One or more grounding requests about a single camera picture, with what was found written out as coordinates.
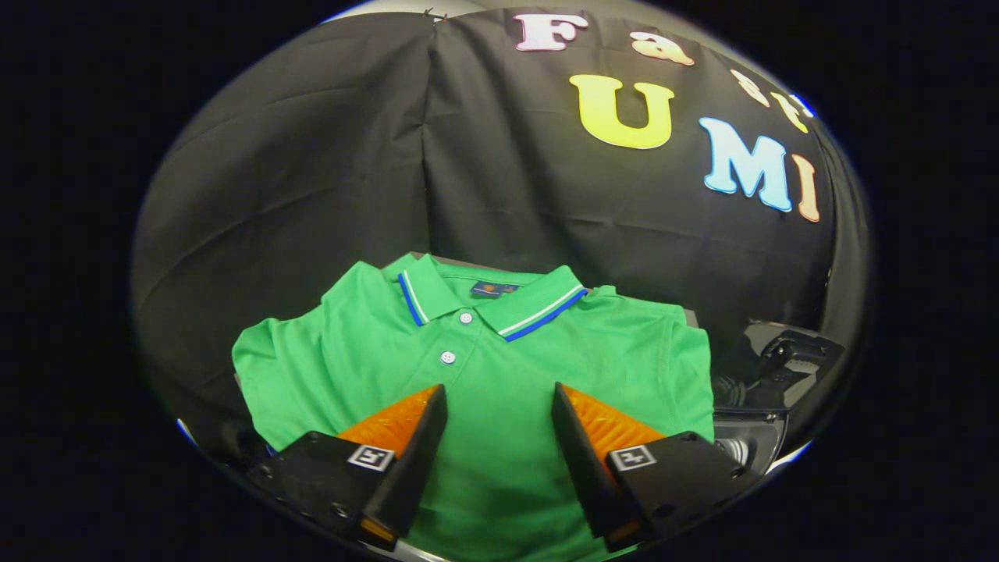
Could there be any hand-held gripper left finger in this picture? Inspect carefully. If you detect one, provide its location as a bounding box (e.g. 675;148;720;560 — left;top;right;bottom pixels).
248;382;450;552

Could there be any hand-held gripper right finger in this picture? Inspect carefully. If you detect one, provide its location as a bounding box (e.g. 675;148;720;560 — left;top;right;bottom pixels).
551;382;748;553

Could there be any green polo shirt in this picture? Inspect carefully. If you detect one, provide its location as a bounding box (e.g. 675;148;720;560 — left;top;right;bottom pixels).
232;252;715;562

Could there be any grey cabinet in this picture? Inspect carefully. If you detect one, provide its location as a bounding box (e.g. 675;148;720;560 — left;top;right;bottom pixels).
234;251;699;461

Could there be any black backdrop cloth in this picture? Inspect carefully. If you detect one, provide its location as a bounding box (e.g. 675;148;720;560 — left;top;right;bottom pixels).
131;8;871;438

